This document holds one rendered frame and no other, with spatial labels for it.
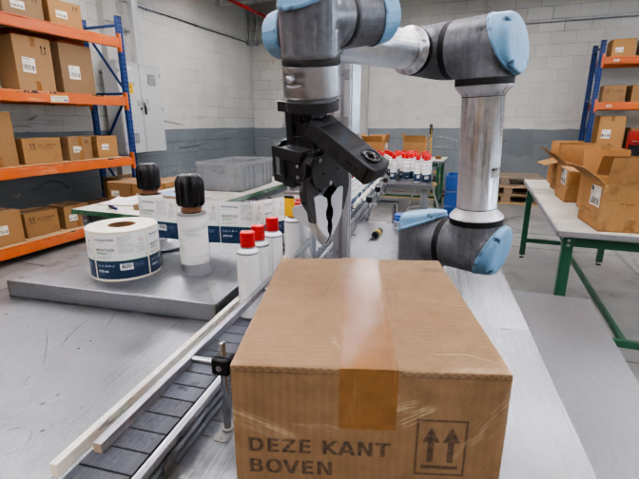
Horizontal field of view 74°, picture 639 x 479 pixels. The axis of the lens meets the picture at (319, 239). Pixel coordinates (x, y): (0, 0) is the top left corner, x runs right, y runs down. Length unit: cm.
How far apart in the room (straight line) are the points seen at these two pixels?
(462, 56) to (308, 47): 46
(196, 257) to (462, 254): 74
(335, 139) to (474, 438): 36
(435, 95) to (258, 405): 855
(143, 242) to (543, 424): 107
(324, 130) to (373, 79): 851
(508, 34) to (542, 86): 791
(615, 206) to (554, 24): 660
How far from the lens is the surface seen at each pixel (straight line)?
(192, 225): 126
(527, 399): 91
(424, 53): 96
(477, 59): 93
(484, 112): 94
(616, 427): 92
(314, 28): 55
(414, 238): 104
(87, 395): 94
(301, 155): 58
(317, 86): 55
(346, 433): 41
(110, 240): 131
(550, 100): 882
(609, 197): 257
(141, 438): 72
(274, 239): 108
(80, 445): 69
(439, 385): 39
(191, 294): 118
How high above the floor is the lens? 132
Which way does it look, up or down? 16 degrees down
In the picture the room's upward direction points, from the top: straight up
